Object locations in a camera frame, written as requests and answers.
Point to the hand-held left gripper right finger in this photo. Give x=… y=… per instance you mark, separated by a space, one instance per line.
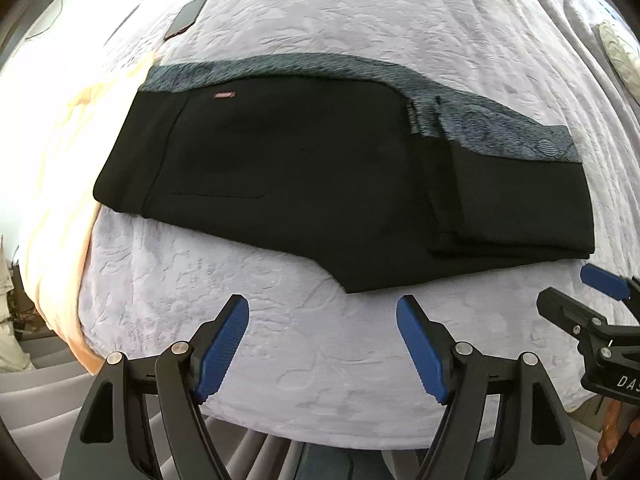
x=422 y=350

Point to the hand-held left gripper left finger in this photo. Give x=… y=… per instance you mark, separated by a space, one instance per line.
x=222 y=350

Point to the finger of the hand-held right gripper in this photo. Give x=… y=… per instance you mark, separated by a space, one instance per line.
x=567 y=307
x=602 y=280

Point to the black pants with patterned trim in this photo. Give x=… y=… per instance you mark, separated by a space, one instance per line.
x=300 y=185

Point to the person's right hand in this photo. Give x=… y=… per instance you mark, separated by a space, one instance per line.
x=611 y=435

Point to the lavender embossed blanket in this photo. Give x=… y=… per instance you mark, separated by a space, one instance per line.
x=320 y=360

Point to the person's jeans leg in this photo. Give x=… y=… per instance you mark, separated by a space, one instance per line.
x=350 y=465

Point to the peach towel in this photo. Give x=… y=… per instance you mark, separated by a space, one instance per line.
x=55 y=260

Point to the beige cloth bags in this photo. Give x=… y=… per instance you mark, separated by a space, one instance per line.
x=12 y=320

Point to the white lace pillow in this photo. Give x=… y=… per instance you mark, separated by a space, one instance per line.
x=622 y=55

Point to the black smartphone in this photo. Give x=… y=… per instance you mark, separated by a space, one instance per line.
x=187 y=16

